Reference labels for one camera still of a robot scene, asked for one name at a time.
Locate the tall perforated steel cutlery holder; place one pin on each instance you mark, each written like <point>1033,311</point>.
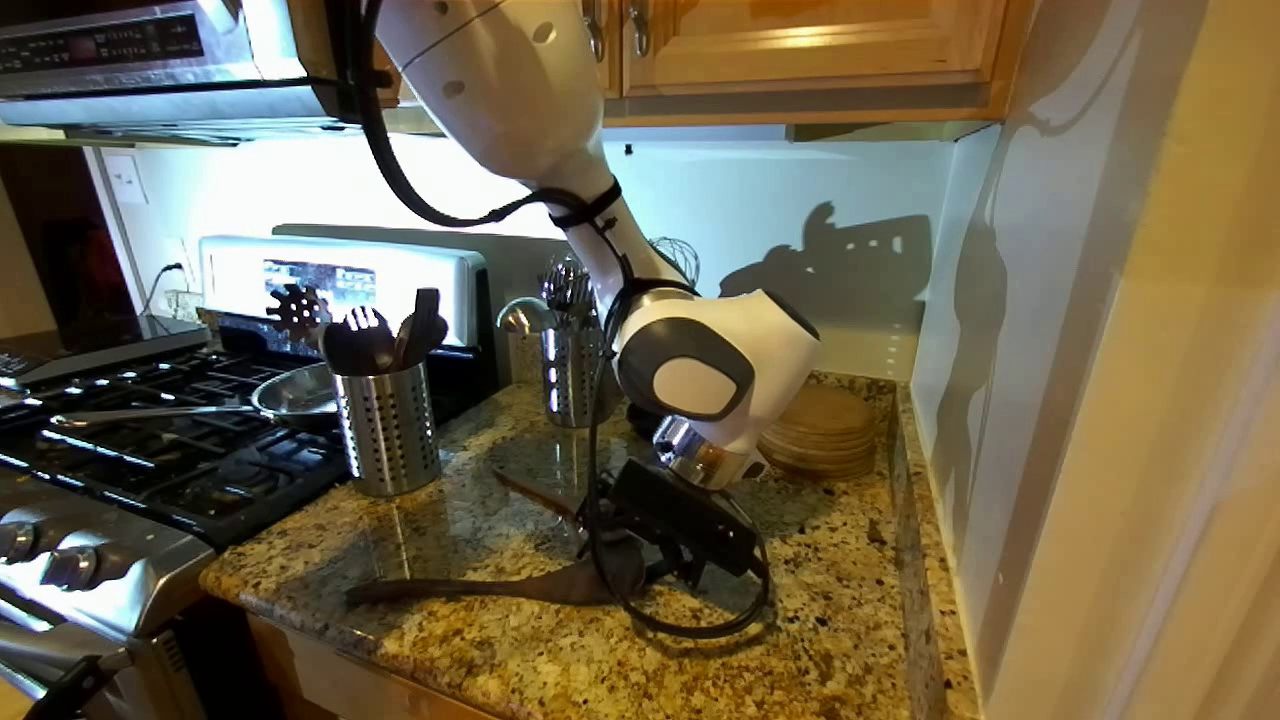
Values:
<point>386,427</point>

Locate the light wooden wall cabinet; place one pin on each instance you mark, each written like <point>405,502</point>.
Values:
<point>814,55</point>

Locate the small steel cutlery holder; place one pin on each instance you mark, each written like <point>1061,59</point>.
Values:
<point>564,374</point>

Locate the dark wooden spatula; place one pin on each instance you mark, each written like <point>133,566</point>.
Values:
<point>482,587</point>

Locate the steel frying pan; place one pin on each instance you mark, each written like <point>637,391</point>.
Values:
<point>287,398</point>

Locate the stainless steel gas range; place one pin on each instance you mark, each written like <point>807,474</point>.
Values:
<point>146,455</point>

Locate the dark wooden utensil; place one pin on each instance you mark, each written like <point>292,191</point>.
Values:
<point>424,327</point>

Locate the stacked wooden bowls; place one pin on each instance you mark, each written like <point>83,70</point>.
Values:
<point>826,427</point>

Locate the white wall outlet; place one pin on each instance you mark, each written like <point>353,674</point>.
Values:
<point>127,180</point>

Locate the black slotted turner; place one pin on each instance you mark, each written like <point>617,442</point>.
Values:
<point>357,344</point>

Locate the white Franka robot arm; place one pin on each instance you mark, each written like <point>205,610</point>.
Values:
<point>506,94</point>

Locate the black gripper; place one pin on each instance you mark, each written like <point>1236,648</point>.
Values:
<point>655,541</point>

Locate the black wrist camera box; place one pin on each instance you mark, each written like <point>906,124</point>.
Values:
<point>694,505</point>

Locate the wooden base cabinet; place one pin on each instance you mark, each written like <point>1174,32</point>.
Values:
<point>346,682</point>

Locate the stainless steel microwave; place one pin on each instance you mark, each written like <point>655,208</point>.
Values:
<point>133,60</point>

